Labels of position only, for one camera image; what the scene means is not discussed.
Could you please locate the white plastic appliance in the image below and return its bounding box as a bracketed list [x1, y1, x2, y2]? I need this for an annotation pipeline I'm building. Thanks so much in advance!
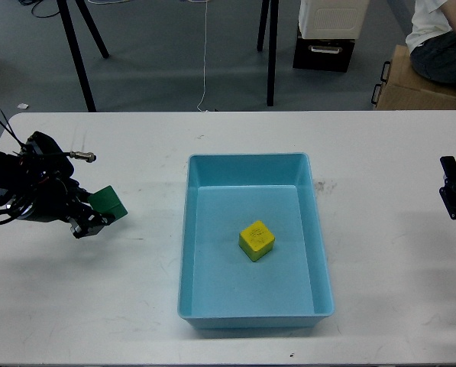
[299, 0, 370, 40]

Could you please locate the seated person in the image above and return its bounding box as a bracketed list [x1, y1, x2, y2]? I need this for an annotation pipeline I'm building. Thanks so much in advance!
[406, 0, 456, 85]

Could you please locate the white hanging cable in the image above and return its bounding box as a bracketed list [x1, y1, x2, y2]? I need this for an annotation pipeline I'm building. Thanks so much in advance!
[179, 0, 218, 113]

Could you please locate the blue plastic bin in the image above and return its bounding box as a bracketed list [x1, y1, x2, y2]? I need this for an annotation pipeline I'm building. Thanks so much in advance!
[178, 153, 335, 329]

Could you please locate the black floor cable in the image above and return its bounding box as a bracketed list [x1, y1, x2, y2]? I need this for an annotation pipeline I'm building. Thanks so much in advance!
[19, 0, 63, 19]

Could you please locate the cardboard box with handles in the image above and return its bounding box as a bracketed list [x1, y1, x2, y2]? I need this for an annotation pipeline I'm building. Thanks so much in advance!
[371, 45, 456, 111]

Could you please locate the yellow block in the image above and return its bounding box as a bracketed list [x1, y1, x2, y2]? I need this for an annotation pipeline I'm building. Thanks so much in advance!
[238, 220, 276, 262]

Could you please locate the dark brown wooden box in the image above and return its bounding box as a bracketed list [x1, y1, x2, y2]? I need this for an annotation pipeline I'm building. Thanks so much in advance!
[293, 24, 358, 73]

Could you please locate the black tripod right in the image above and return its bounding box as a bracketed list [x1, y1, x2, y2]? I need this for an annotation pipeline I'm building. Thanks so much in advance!
[256, 0, 280, 107]

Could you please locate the green block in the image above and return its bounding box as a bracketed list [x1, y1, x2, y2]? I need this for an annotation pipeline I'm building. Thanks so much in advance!
[87, 186, 128, 220]

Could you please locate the black tripod left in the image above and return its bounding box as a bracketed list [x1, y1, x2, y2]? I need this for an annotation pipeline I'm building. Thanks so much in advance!
[55, 0, 111, 113]

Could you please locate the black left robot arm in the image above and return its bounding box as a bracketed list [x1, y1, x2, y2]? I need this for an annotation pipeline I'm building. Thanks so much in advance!
[0, 132, 128, 239]

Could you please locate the black tripod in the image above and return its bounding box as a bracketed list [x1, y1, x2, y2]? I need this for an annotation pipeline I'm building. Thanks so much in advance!
[256, 0, 280, 107]
[55, 0, 111, 113]

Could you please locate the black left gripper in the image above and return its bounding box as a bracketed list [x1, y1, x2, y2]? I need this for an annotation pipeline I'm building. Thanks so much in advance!
[19, 174, 115, 239]

